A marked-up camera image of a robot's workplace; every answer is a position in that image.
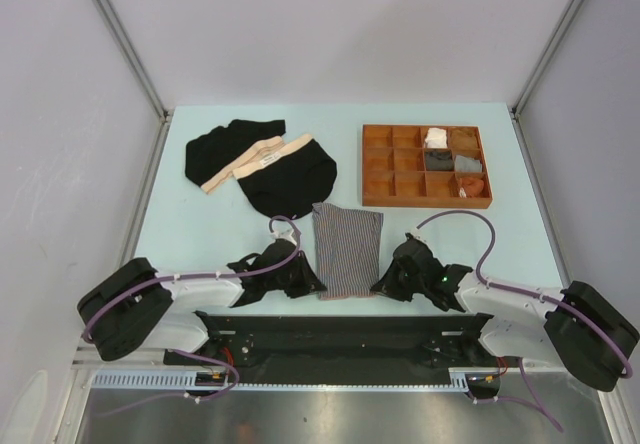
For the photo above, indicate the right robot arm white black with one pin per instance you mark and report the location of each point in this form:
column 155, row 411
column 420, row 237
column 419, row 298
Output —
column 576, row 327

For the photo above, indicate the grey striped boxer underwear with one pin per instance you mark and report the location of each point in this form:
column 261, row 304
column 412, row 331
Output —
column 347, row 247

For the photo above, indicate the white slotted cable duct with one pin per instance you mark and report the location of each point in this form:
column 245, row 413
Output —
column 456, row 381

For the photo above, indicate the black underwear beige waistband back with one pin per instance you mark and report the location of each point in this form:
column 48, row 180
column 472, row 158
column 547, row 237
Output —
column 211, row 159

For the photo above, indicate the right aluminium frame post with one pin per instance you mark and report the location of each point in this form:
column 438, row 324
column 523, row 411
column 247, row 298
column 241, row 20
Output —
column 550, row 49

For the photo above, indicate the dark grey rolled cloth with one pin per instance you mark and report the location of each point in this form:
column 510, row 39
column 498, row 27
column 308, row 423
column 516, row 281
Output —
column 439, row 161

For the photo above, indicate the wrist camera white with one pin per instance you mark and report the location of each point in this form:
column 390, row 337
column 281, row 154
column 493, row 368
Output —
column 289, row 235
column 415, row 234

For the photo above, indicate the aluminium frame post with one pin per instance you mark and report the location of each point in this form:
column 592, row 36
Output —
column 550, row 49
column 113, row 22

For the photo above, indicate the left aluminium frame post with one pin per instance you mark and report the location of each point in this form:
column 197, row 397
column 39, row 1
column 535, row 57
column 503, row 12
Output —
column 113, row 22

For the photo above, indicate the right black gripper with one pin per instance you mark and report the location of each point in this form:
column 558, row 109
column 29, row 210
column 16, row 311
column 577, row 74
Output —
column 388, row 287

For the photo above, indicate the white rolled cloth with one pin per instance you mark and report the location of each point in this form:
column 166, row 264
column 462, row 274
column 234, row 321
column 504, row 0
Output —
column 436, row 138

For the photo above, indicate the light grey rolled cloth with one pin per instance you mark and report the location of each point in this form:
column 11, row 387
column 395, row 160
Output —
column 465, row 164

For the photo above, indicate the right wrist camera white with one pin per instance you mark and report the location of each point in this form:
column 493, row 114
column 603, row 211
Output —
column 415, row 234

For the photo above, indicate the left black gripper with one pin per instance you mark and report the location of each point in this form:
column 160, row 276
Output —
column 308, row 283

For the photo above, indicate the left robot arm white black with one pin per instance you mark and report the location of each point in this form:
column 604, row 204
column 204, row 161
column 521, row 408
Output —
column 135, row 308

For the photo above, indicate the orange rolled cloth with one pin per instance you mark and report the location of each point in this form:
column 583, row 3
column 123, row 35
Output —
column 470, row 187

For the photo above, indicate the black underwear beige waistband front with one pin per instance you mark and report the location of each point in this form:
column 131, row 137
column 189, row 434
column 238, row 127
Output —
column 290, row 180

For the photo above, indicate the wooden compartment tray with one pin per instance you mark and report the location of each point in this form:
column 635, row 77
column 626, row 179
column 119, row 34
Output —
column 424, row 166

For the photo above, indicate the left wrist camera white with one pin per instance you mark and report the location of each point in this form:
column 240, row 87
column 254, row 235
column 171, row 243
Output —
column 289, row 235

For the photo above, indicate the black underwear beige waistband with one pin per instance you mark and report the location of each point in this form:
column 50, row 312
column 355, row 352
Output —
column 211, row 159
column 290, row 180

